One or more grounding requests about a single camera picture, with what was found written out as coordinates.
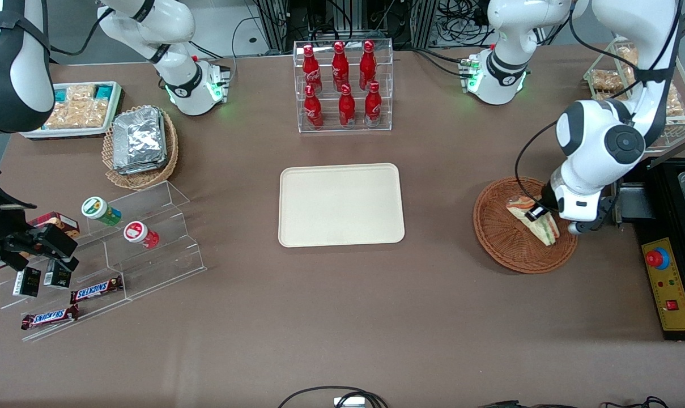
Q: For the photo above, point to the clear acrylic stepped stand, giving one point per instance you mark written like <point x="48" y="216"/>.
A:
<point x="166" y="249"/>

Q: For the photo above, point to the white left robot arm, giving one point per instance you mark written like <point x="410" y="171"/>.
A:
<point x="603" y="136"/>

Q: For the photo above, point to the teal snack packet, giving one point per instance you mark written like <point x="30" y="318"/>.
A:
<point x="62" y="95"/>
<point x="103" y="91"/>

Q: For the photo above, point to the red emergency stop button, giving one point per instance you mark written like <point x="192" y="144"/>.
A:
<point x="657" y="259"/>

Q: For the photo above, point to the small black box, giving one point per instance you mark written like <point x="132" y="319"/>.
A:
<point x="26" y="281"/>
<point x="57" y="276"/>

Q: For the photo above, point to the silver foil packs stack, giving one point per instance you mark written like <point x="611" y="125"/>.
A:
<point x="139" y="139"/>

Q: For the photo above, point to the clear acrylic bottle rack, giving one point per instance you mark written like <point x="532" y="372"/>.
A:
<point x="345" y="127"/>

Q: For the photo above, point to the yellow control panel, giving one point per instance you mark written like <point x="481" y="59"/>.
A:
<point x="673" y="286"/>

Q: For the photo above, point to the green snack cup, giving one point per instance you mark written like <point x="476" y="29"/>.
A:
<point x="100" y="209"/>

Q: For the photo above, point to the red cola bottle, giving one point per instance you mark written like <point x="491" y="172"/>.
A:
<point x="373" y="106"/>
<point x="311" y="71"/>
<point x="313" y="110"/>
<point x="347" y="109"/>
<point x="367" y="65"/>
<point x="340" y="67"/>

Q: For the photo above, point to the clear bag of biscuits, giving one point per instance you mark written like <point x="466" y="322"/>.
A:
<point x="605" y="80"/>
<point x="675" y="101"/>
<point x="627" y="56"/>

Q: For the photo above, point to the grey metal block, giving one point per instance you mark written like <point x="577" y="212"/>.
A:
<point x="637" y="201"/>

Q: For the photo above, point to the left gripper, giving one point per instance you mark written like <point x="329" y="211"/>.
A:
<point x="546" y="203"/>

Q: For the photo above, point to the black machine base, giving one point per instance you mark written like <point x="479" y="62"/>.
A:
<point x="668" y="215"/>

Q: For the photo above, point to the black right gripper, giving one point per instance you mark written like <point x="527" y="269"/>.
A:
<point x="2" y="231"/>

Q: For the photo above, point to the red snack cup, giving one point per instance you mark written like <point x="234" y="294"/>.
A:
<point x="140" y="234"/>

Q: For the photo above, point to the cream rectangular tray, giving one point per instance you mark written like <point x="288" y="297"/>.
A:
<point x="341" y="205"/>

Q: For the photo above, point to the triangular sandwich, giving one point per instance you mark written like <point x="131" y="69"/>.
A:
<point x="543" y="229"/>

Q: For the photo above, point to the round brown wicker basket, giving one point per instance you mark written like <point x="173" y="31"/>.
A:
<point x="501" y="243"/>

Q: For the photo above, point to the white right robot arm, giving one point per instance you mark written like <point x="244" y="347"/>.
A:
<point x="178" y="28"/>

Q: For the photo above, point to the snickers chocolate bar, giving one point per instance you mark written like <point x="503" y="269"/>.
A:
<point x="96" y="289"/>
<point x="49" y="317"/>

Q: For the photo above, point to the red chocolate box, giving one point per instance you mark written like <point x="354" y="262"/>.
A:
<point x="59" y="222"/>

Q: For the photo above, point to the clear bag of crackers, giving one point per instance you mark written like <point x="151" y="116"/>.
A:
<point x="79" y="107"/>

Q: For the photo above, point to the light wicker basket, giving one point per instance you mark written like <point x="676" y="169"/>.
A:
<point x="144" y="178"/>

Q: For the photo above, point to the white snack tray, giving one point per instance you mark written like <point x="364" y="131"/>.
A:
<point x="64" y="132"/>

